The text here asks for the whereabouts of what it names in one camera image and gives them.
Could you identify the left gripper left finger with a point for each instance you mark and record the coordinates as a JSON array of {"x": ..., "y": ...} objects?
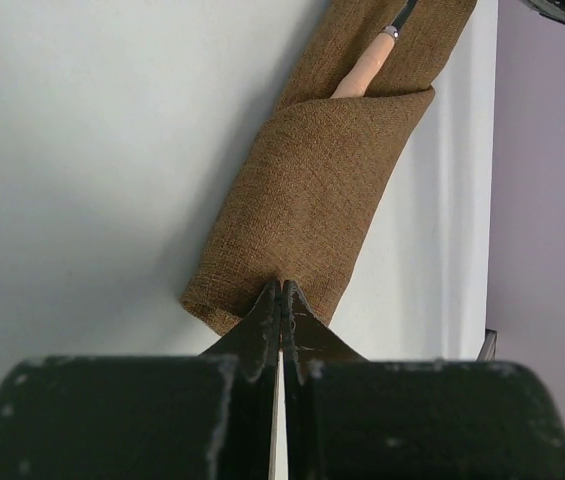
[{"x": 210, "y": 416}]

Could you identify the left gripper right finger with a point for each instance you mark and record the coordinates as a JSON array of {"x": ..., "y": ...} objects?
[{"x": 352, "y": 418}]

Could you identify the brown cloth napkin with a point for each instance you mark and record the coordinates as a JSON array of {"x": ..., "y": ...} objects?
[{"x": 303, "y": 201}]

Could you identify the silver metal spoon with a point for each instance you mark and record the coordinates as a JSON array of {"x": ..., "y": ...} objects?
[{"x": 370, "y": 62}]

